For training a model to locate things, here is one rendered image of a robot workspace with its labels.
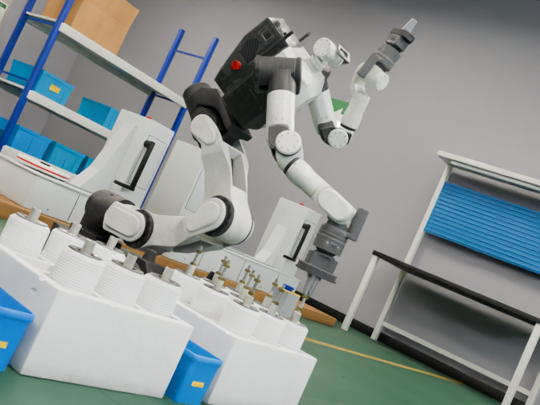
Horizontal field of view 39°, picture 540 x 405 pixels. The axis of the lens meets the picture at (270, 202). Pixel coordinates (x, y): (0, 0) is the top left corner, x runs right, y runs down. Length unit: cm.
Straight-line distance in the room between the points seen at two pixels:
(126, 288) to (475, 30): 684
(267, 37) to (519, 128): 522
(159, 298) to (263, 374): 46
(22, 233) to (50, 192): 231
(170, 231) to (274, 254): 325
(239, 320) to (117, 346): 42
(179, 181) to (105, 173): 62
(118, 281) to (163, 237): 103
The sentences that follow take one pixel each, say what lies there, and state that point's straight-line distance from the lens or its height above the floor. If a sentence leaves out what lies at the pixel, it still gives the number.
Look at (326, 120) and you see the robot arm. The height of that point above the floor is 94.
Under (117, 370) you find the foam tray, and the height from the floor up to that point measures 5.
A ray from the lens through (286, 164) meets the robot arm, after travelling 223.
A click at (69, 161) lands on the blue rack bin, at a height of 35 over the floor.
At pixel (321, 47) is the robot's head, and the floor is 109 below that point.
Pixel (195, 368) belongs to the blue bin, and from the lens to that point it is 182.
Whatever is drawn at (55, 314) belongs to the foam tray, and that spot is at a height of 13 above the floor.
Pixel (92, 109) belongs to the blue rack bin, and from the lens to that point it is 779.
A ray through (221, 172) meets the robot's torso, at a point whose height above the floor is 58.
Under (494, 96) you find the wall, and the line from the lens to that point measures 778.
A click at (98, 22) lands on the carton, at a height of 164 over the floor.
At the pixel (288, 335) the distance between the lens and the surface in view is 216.
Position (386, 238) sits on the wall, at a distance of 767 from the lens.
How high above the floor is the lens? 43
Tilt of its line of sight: 3 degrees up
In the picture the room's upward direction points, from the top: 24 degrees clockwise
